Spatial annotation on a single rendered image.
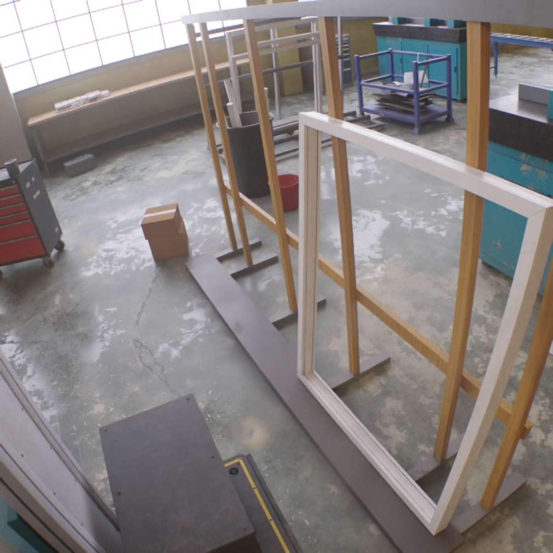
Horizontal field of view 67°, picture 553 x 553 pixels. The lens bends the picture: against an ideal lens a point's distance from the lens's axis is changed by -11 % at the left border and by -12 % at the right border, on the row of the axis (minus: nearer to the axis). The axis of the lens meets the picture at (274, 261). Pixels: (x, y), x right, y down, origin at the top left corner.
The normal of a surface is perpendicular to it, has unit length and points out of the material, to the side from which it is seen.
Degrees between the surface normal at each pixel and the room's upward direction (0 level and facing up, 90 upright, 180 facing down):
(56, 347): 0
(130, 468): 0
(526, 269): 82
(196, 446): 0
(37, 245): 90
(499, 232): 90
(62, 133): 90
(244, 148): 94
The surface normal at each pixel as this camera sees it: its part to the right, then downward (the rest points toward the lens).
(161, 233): 0.08, 0.53
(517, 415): -0.88, 0.36
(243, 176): -0.36, 0.60
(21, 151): 0.46, 0.42
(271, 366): -0.14, -0.83
